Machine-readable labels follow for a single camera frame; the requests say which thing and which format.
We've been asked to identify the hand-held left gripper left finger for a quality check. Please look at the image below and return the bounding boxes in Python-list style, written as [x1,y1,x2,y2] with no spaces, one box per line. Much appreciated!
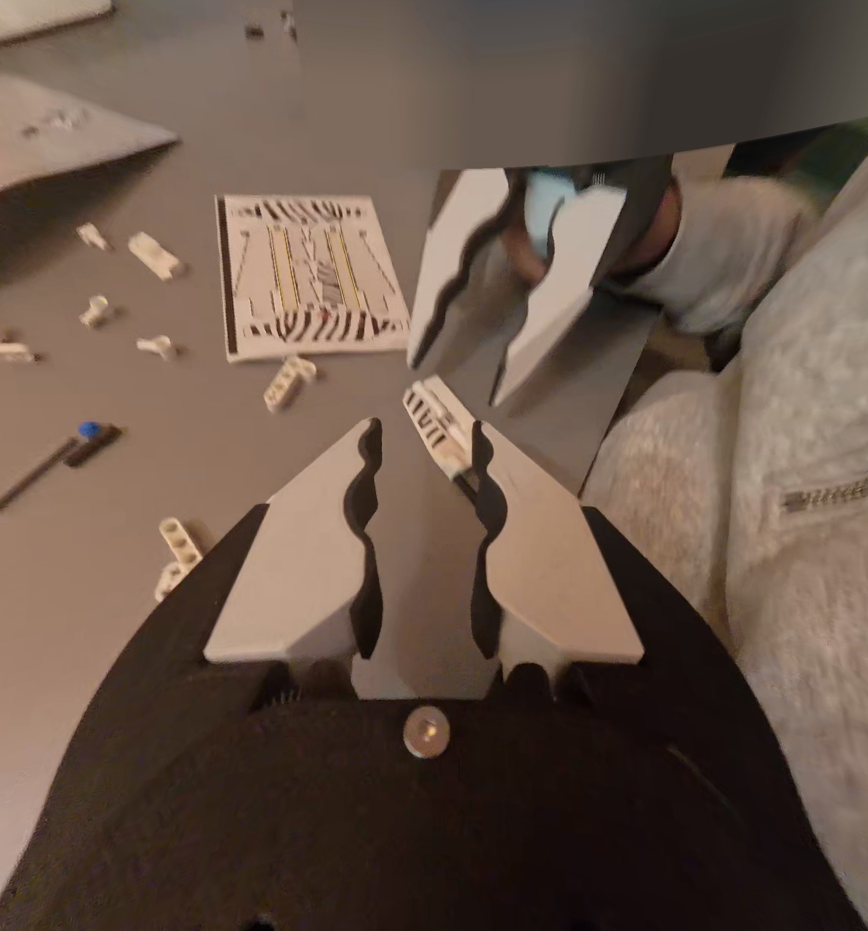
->
[203,417,385,664]

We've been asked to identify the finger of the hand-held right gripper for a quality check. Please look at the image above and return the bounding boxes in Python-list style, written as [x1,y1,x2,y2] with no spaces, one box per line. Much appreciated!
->
[405,167,513,370]
[489,185,630,408]

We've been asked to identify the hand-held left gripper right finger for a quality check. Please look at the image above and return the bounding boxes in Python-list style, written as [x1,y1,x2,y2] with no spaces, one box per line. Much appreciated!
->
[469,419,646,674]

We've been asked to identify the striped white lego assembly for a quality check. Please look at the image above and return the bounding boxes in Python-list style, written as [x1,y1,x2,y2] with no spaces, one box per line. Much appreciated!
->
[402,374,480,504]

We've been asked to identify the person's right forearm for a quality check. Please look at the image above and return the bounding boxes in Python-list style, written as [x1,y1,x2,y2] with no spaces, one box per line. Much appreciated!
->
[615,175,823,337]

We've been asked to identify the white angled lego beam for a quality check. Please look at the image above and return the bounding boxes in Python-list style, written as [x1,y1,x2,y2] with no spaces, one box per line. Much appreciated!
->
[261,353,319,416]

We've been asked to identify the dark lego axle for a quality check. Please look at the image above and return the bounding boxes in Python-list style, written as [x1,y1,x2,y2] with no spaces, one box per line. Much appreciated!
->
[0,435,80,514]

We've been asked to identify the white lego panel piece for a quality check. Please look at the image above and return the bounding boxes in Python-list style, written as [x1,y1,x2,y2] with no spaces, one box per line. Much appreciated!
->
[126,230,188,282]

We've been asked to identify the white bent lego piece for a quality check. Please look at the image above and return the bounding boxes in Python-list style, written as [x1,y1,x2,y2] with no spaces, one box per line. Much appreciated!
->
[0,315,40,365]

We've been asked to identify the person's right hand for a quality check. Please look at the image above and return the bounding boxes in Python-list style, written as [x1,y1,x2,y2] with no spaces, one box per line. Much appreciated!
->
[608,185,685,281]

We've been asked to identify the zebra striped sticker sheet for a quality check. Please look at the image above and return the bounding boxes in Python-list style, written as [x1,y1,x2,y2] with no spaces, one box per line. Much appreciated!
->
[214,193,411,363]

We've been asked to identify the grey paper booklet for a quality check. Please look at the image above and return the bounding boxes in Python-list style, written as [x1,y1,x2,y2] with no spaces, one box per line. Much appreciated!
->
[0,73,182,288]

